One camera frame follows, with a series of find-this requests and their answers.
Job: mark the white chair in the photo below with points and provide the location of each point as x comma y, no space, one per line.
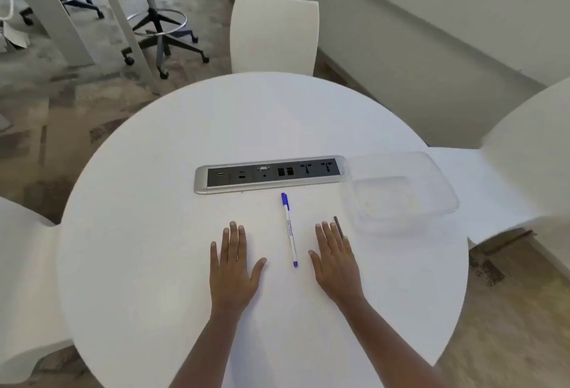
26,285
274,31
512,169

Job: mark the white desk leg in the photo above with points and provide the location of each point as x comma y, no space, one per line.
122,23
49,9

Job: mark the dark brown pencil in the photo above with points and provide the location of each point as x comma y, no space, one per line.
338,225

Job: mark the person's left hand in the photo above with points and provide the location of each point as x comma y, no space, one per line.
231,274

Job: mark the person's left thumb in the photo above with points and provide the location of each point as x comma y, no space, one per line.
259,270

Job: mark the white pen with blue cap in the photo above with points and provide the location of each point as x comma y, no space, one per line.
289,229

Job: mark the person's left middle finger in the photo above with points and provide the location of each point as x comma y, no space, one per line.
232,241

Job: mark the clear plastic container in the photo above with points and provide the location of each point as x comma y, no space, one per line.
400,192

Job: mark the person's right hand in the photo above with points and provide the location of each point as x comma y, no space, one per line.
336,274

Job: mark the black office stool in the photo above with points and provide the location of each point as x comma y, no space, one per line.
151,9

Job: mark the person's right thumb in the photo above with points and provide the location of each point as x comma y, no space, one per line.
315,264

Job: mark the person's right forearm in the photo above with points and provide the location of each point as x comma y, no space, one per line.
392,343

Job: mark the person's left little finger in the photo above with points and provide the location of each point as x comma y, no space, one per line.
214,257

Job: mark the silver power socket panel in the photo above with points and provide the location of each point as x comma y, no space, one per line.
270,173

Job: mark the person's right middle finger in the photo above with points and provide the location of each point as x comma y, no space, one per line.
333,239

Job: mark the person's left forearm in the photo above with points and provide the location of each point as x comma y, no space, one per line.
209,347

